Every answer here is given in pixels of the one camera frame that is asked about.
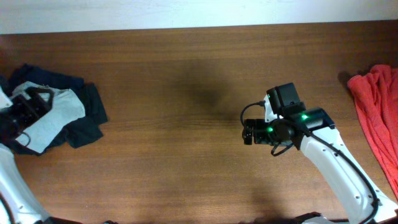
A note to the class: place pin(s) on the red garment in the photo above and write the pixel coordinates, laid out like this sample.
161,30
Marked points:
375,99

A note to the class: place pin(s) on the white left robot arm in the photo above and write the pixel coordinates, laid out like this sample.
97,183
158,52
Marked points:
18,203

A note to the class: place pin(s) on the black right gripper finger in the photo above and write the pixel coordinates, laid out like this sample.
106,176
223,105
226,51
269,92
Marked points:
247,136
249,123

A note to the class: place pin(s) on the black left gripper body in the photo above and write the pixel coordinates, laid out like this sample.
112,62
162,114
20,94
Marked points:
20,116

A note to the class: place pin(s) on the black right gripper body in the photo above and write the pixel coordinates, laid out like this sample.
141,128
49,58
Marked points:
268,132

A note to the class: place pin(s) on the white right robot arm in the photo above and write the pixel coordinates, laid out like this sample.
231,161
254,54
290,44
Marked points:
288,123

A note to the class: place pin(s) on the light blue t-shirt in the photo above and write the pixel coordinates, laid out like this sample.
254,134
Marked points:
66,107

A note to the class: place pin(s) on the dark navy garment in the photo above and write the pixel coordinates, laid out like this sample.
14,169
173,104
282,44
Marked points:
78,133

